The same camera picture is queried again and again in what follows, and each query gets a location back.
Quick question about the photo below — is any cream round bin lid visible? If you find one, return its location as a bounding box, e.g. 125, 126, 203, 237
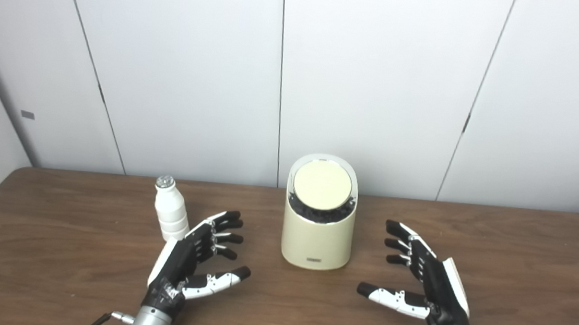
291, 158, 355, 213

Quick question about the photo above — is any black bin liner bag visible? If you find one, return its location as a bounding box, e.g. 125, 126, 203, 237
286, 191, 357, 226

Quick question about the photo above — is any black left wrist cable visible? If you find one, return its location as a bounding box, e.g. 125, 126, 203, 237
84, 309, 135, 325

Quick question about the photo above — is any small white plastic bottle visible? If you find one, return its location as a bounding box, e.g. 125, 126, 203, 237
150, 174, 195, 244

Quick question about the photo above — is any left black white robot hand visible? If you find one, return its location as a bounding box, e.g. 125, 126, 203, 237
141, 203, 257, 325

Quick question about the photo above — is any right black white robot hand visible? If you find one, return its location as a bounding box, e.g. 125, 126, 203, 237
353, 217, 485, 325

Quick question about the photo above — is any cream-colored bin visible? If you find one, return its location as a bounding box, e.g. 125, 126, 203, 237
279, 151, 362, 274

